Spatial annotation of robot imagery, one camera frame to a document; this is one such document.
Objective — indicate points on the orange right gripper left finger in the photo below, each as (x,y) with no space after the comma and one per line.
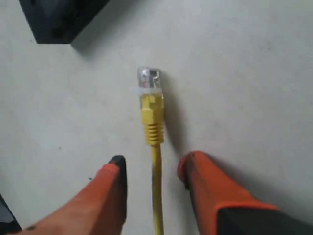
(100,208)

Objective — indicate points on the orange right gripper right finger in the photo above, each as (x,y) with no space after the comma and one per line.
(223,207)

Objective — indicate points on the black rectangular network box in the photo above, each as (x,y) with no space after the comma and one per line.
(59,21)

